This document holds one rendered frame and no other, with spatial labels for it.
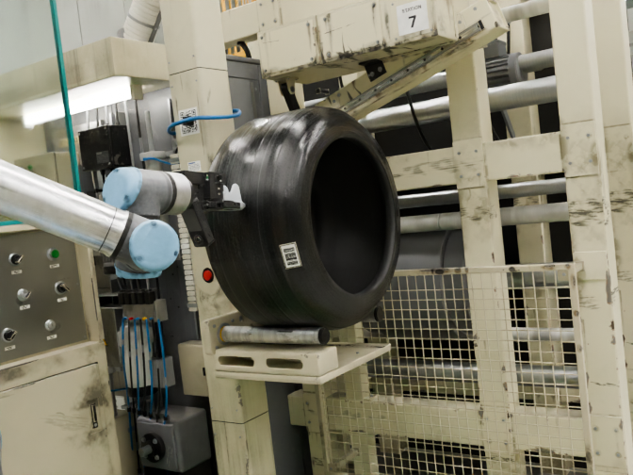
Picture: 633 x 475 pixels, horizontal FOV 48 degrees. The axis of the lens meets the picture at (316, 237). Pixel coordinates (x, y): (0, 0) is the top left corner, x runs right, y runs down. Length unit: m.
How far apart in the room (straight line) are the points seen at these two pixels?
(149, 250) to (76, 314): 0.97
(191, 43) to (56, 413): 1.10
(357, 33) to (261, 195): 0.63
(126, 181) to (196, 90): 0.73
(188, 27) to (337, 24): 0.42
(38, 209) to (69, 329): 0.97
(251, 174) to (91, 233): 0.55
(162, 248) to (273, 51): 1.10
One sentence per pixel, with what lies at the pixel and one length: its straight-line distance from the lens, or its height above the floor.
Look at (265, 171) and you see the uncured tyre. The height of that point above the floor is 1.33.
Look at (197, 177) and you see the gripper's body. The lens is 1.57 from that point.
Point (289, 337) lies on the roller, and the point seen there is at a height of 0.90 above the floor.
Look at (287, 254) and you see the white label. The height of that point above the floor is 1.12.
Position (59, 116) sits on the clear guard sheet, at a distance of 2.22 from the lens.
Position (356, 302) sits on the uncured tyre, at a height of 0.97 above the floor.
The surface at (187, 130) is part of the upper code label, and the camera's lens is 2.11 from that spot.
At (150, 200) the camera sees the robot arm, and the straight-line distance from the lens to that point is 1.43.
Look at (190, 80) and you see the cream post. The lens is 2.10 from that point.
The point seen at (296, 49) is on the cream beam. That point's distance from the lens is 2.19.
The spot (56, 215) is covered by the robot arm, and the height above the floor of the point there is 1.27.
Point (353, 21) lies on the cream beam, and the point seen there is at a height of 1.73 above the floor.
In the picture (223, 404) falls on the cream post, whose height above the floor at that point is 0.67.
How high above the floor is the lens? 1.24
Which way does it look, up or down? 3 degrees down
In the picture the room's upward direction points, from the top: 7 degrees counter-clockwise
